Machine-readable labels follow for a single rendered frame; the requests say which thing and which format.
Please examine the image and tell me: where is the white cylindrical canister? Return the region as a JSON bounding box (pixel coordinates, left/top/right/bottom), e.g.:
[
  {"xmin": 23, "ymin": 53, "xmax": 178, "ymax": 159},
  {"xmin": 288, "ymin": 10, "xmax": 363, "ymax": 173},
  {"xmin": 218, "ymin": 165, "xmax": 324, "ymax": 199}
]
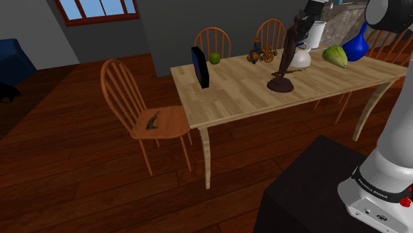
[{"xmin": 304, "ymin": 21, "xmax": 328, "ymax": 50}]

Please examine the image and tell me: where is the grey stone counter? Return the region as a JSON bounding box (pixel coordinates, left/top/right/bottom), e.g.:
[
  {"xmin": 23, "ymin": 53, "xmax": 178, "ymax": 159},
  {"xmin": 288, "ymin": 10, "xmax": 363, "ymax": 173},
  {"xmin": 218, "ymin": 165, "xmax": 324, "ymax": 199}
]
[{"xmin": 318, "ymin": 0, "xmax": 369, "ymax": 48}]

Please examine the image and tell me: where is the white teapot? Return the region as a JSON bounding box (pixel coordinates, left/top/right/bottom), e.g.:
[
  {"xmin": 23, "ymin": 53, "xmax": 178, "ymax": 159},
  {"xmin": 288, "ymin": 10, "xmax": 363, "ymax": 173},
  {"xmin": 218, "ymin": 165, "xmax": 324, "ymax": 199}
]
[{"xmin": 289, "ymin": 42, "xmax": 312, "ymax": 69}]

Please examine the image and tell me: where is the green ribbed squash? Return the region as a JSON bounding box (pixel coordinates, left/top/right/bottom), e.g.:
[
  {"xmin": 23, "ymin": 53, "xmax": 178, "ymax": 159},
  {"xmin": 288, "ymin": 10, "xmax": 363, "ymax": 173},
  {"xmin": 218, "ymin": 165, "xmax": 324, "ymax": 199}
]
[{"xmin": 322, "ymin": 45, "xmax": 349, "ymax": 70}]

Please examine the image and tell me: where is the orange wooden spindle chair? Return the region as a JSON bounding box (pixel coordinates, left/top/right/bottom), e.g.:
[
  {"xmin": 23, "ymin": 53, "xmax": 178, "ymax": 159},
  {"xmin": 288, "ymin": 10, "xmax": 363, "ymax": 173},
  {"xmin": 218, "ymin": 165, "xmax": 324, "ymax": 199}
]
[
  {"xmin": 100, "ymin": 58, "xmax": 194, "ymax": 177},
  {"xmin": 314, "ymin": 28, "xmax": 413, "ymax": 125},
  {"xmin": 254, "ymin": 19, "xmax": 287, "ymax": 52},
  {"xmin": 193, "ymin": 26, "xmax": 232, "ymax": 61}
]

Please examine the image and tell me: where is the blue vase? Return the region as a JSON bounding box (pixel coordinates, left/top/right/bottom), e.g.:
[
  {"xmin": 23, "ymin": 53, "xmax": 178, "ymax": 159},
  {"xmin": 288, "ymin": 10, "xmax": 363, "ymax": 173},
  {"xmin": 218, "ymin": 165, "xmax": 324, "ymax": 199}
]
[{"xmin": 342, "ymin": 21, "xmax": 370, "ymax": 62}]

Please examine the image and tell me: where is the orange wheeled toy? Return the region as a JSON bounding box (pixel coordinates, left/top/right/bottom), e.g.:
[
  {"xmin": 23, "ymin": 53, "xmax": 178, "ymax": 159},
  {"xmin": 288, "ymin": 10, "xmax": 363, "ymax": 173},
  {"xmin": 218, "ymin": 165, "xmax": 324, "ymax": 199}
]
[{"xmin": 246, "ymin": 37, "xmax": 278, "ymax": 65}]

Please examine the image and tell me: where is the dark brown figure statue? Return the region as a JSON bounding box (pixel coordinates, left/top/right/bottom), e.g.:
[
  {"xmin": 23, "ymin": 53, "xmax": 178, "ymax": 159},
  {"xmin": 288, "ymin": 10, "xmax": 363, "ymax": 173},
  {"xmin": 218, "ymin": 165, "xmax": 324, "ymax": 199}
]
[{"xmin": 266, "ymin": 9, "xmax": 308, "ymax": 94}]

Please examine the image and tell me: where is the light wooden table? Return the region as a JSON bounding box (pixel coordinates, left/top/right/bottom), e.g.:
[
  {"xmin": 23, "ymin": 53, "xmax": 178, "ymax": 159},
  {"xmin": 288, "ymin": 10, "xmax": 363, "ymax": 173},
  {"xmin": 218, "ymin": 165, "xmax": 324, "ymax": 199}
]
[{"xmin": 169, "ymin": 44, "xmax": 409, "ymax": 190}]

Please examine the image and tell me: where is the black box with colourful face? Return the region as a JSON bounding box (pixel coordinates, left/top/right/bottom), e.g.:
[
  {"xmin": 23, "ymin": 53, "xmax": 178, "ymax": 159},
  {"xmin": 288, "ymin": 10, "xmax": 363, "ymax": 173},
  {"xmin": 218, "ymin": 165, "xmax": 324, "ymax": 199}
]
[{"xmin": 191, "ymin": 46, "xmax": 210, "ymax": 89}]

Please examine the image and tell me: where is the black robot stand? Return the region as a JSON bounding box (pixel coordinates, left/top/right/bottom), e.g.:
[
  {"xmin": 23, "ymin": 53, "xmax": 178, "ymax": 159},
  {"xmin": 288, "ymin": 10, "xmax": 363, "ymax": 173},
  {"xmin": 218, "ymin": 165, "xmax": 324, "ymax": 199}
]
[{"xmin": 253, "ymin": 134, "xmax": 385, "ymax": 233}]

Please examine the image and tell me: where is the olive green curved tool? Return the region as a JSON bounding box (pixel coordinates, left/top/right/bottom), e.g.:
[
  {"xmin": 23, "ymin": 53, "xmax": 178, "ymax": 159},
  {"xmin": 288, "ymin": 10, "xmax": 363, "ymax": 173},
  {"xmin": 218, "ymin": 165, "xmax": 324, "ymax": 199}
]
[{"xmin": 145, "ymin": 111, "xmax": 161, "ymax": 132}]

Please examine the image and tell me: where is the red framed window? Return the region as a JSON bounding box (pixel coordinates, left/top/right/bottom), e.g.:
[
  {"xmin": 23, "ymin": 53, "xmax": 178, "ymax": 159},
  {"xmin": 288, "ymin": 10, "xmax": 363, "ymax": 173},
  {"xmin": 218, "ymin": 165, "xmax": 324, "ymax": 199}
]
[{"xmin": 53, "ymin": 0, "xmax": 141, "ymax": 27}]

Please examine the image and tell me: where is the blue sofa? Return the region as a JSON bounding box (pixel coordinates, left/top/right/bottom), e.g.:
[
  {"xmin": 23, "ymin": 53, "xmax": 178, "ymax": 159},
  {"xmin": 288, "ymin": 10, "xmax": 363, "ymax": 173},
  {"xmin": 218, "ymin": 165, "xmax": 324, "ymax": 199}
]
[{"xmin": 0, "ymin": 38, "xmax": 38, "ymax": 88}]

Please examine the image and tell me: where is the black object on floor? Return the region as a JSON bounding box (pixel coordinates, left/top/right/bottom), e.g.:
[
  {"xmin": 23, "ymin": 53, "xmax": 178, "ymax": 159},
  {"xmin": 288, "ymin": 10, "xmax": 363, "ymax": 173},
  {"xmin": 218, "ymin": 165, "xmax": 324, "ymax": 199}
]
[{"xmin": 0, "ymin": 81, "xmax": 21, "ymax": 105}]

